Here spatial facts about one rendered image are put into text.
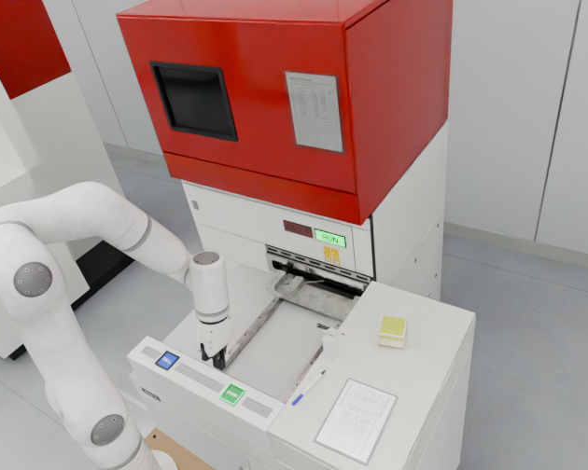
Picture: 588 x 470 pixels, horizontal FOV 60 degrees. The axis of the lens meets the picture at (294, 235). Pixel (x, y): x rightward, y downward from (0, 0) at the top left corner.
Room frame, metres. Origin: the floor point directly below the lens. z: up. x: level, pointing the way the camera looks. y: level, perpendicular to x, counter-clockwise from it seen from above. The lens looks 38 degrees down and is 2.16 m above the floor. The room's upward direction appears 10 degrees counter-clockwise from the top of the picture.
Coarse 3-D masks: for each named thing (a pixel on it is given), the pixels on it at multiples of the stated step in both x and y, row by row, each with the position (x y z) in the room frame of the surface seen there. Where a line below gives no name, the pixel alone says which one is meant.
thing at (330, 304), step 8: (288, 280) 1.40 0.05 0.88; (280, 288) 1.36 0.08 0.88; (304, 288) 1.34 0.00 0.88; (312, 288) 1.33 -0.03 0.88; (280, 296) 1.34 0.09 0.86; (288, 296) 1.31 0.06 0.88; (296, 296) 1.31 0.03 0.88; (304, 296) 1.30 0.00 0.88; (312, 296) 1.29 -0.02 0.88; (320, 296) 1.29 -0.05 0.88; (328, 296) 1.28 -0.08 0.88; (336, 296) 1.27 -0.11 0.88; (304, 304) 1.27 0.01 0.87; (312, 304) 1.25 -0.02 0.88; (320, 304) 1.24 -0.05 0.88; (328, 304) 1.24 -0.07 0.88; (336, 304) 1.23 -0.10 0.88; (344, 304) 1.22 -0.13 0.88; (328, 312) 1.21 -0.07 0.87; (336, 312) 1.19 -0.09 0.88; (344, 312) 1.19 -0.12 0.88
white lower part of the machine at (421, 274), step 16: (432, 224) 1.66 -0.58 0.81; (432, 240) 1.66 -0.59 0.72; (416, 256) 1.52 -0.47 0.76; (432, 256) 1.67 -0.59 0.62; (400, 272) 1.41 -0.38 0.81; (416, 272) 1.52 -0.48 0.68; (432, 272) 1.67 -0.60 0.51; (400, 288) 1.40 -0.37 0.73; (416, 288) 1.53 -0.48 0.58; (432, 288) 1.68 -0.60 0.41
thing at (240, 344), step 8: (272, 304) 1.32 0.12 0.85; (264, 312) 1.28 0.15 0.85; (272, 312) 1.30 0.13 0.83; (256, 320) 1.25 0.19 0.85; (264, 320) 1.26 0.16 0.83; (248, 328) 1.22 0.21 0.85; (256, 328) 1.23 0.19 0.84; (248, 336) 1.19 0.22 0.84; (240, 344) 1.16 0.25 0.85; (232, 352) 1.13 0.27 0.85; (232, 360) 1.12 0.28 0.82; (216, 368) 1.07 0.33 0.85; (224, 368) 1.08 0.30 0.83
